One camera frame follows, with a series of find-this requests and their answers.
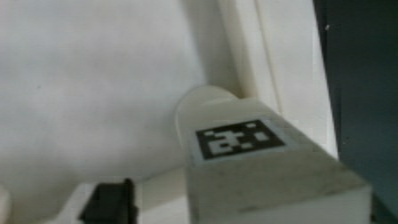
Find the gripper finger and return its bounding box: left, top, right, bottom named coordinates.
left=42, top=177, right=143, bottom=224

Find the white leg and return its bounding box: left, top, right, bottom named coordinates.
left=177, top=86, right=372, bottom=224

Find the white square table top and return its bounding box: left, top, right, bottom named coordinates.
left=0, top=0, right=337, bottom=224

